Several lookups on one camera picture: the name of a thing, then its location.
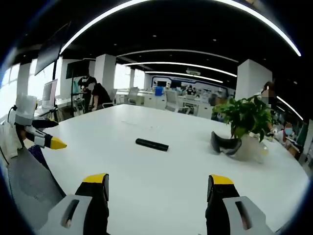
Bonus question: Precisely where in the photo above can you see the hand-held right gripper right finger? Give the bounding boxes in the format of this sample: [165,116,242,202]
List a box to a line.
[205,174,274,235]

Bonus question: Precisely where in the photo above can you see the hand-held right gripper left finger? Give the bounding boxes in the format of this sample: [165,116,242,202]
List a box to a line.
[39,173,110,235]

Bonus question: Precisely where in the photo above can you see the black remote control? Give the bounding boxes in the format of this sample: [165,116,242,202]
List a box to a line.
[135,138,170,152]

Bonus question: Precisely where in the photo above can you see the white desktop monitor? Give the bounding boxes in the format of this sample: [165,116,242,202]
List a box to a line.
[41,78,59,109]

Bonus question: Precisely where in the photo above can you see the grey mesh chair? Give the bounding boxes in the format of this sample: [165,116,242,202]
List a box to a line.
[4,146,67,232]

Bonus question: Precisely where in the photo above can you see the black screen on stand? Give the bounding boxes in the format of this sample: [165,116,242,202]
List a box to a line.
[67,59,90,116]

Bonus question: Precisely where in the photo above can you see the black headset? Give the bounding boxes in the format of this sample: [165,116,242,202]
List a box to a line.
[210,131,243,157]

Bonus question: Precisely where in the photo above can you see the white office chair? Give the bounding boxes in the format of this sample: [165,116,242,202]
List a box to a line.
[126,87,140,106]
[102,88,118,108]
[165,90,191,114]

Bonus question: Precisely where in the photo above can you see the green potted plant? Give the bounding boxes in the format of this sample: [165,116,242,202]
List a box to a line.
[211,95,275,165]

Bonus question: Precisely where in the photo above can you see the long ceiling light strip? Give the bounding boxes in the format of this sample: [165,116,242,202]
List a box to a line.
[59,0,302,57]

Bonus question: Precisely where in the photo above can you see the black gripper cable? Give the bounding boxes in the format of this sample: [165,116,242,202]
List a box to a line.
[7,106,17,124]

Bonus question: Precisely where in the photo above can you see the black wall screen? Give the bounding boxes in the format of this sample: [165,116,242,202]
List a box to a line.
[34,45,61,76]

